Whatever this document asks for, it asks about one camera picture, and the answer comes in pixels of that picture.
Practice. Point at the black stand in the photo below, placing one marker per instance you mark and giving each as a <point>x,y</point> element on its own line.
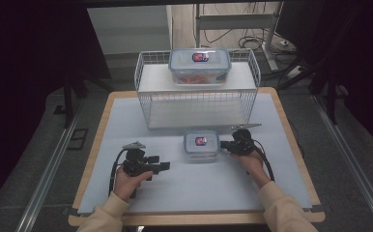
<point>331,96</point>
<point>68,96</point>

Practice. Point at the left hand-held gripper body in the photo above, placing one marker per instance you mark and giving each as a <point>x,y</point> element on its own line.
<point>136,162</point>

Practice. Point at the white power strip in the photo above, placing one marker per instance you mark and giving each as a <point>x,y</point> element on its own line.
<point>293,72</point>

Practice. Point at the person's right hand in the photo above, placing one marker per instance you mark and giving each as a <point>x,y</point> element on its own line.
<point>252,167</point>

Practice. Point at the black floor plate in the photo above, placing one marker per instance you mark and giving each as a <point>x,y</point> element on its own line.
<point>78,138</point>

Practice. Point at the white metal desk frame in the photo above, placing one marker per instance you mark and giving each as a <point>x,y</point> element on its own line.
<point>233,21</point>

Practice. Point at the white panel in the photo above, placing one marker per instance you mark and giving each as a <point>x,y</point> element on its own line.
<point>128,29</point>

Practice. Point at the metal floor rail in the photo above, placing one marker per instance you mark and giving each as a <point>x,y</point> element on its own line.
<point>51,167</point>
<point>352,151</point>

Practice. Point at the pale blue table mat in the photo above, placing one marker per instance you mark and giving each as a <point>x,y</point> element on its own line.
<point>207,187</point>

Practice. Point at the large clear food container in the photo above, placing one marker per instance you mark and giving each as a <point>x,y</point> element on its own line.
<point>200,66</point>

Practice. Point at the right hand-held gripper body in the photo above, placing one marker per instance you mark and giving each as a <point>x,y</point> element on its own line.
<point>244,143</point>

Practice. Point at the small clear food container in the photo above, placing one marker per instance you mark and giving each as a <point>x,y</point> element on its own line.
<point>202,143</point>

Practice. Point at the person's left hand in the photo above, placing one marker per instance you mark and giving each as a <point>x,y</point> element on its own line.
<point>128,185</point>

